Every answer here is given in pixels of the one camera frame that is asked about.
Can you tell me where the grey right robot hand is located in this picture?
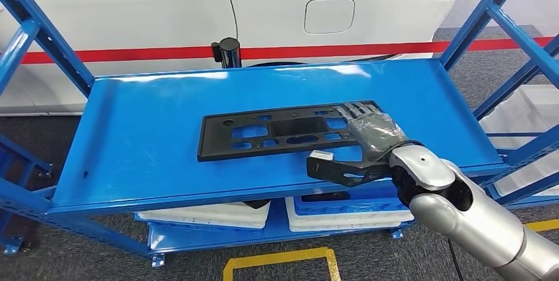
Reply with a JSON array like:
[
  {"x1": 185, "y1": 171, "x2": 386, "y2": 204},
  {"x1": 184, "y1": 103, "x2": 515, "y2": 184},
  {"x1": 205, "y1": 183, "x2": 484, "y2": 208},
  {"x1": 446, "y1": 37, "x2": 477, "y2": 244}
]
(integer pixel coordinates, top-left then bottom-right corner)
[{"x1": 334, "y1": 101, "x2": 409, "y2": 162}]

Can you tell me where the black plastic panel part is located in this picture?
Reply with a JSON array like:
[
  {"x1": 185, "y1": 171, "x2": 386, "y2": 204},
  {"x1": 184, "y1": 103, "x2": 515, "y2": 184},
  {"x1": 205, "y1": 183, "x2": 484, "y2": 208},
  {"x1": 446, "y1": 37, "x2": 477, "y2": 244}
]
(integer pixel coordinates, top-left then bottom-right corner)
[{"x1": 197, "y1": 100, "x2": 383, "y2": 163}]

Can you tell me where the blue metal shelf rack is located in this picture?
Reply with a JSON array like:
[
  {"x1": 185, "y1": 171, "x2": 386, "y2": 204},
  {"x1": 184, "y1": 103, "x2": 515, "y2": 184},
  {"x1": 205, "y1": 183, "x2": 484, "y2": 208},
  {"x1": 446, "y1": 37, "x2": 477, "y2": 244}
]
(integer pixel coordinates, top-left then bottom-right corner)
[{"x1": 0, "y1": 0, "x2": 559, "y2": 269}]

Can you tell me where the blue plastic bin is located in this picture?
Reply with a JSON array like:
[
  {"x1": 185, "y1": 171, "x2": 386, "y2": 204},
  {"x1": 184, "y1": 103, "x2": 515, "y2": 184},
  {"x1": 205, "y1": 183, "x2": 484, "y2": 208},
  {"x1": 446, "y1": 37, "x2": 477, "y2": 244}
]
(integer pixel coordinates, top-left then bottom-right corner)
[{"x1": 293, "y1": 191, "x2": 409, "y2": 218}]

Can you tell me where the white car fuel flap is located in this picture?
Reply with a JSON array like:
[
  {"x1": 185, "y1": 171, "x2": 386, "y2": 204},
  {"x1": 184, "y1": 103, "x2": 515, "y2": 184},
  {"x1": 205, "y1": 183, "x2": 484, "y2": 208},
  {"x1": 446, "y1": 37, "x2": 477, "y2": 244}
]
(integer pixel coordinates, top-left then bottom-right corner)
[{"x1": 303, "y1": 0, "x2": 356, "y2": 35}]

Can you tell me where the red barrier belt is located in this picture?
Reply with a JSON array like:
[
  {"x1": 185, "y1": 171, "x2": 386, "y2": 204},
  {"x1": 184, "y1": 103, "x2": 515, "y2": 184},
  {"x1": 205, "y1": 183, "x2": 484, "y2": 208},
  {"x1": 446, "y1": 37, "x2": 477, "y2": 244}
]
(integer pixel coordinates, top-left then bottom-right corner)
[{"x1": 19, "y1": 36, "x2": 556, "y2": 65}]

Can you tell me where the white car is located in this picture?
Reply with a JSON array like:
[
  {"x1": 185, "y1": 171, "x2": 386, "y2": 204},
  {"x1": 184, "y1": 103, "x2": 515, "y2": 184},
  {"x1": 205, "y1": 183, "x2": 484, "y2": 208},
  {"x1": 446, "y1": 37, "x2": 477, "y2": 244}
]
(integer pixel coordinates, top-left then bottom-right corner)
[{"x1": 0, "y1": 0, "x2": 457, "y2": 116}]

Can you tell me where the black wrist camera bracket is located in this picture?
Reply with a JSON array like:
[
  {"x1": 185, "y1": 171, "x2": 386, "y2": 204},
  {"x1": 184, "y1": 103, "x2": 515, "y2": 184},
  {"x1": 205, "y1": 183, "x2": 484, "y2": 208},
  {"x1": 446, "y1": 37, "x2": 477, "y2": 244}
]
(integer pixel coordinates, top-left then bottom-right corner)
[{"x1": 306, "y1": 154, "x2": 394, "y2": 188}]

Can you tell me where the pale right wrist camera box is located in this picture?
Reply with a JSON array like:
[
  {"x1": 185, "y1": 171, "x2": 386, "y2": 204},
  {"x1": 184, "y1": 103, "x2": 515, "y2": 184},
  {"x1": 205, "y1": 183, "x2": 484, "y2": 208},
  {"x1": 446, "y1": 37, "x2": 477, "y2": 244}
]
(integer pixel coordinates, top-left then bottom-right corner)
[{"x1": 309, "y1": 150, "x2": 336, "y2": 162}]

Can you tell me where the black stanchion post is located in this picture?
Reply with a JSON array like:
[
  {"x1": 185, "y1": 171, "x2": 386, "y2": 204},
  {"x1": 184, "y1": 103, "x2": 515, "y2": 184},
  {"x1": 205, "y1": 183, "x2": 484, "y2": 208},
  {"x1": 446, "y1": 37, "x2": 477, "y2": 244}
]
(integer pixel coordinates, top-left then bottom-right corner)
[{"x1": 211, "y1": 37, "x2": 242, "y2": 69}]

